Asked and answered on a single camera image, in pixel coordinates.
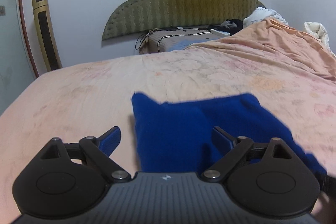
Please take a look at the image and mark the peach blanket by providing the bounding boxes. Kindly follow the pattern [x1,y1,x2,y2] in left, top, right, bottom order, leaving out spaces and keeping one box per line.
[187,18,335,83]

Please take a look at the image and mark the black dark clothing pile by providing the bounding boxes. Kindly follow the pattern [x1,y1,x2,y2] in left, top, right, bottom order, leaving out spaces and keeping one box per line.
[207,19,243,35]

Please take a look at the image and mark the white crumpled bedding right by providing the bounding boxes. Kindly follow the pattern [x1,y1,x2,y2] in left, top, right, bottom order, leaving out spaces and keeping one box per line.
[303,22,335,57]

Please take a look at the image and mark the olive padded headboard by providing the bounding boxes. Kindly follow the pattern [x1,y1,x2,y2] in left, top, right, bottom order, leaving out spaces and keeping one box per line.
[102,0,263,40]

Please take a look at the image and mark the frosted floral wardrobe door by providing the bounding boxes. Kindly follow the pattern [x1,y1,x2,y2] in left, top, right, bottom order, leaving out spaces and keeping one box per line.
[0,0,39,113]

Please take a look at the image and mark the blue beaded sweater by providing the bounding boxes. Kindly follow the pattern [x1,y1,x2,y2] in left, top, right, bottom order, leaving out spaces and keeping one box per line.
[131,93,326,174]

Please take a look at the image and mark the brown striped pillow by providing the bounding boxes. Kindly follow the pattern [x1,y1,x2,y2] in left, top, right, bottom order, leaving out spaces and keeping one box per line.
[136,27,222,54]

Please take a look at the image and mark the white quilt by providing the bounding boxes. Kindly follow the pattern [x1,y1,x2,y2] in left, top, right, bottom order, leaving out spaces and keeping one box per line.
[243,7,288,28]

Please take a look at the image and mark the pink floral bed sheet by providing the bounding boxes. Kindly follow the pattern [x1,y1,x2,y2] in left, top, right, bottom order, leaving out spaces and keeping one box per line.
[1,42,335,223]

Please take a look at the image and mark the gold tower fan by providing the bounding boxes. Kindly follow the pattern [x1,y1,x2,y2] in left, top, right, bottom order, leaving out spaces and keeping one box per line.
[32,0,62,72]

